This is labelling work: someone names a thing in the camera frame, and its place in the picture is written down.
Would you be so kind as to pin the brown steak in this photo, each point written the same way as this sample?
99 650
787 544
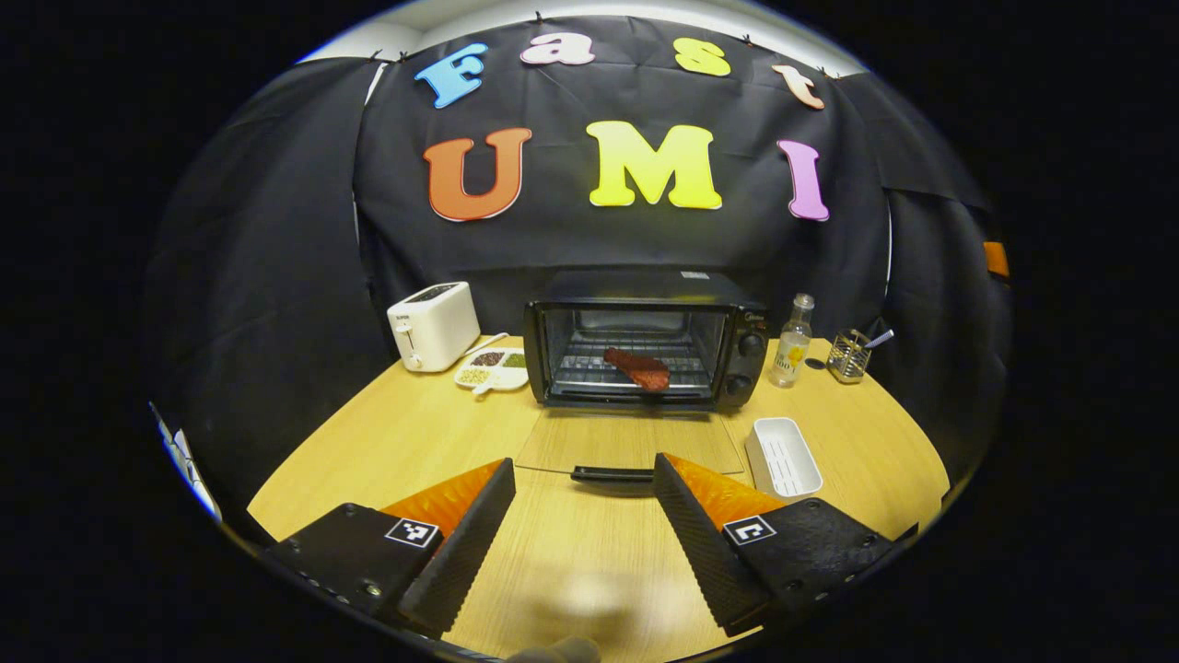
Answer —
640 370

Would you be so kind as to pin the black backdrop cloth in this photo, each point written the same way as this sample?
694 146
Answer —
276 230

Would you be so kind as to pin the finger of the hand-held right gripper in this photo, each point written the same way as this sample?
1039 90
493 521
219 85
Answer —
996 259

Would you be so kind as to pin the clear glass jar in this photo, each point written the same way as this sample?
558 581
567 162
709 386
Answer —
847 359

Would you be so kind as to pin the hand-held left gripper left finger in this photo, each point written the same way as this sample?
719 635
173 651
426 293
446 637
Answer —
465 543

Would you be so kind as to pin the black electric oven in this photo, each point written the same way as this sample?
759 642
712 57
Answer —
737 318

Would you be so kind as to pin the white toaster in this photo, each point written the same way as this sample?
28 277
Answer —
433 327

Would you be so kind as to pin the clear glass bottle yellow label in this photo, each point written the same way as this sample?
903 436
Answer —
790 354

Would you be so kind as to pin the small white plastic tray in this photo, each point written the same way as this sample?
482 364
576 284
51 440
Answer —
783 458

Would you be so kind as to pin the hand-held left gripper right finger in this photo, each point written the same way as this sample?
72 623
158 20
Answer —
705 552

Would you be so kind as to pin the white divided seasoning plate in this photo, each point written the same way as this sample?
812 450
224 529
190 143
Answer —
493 368

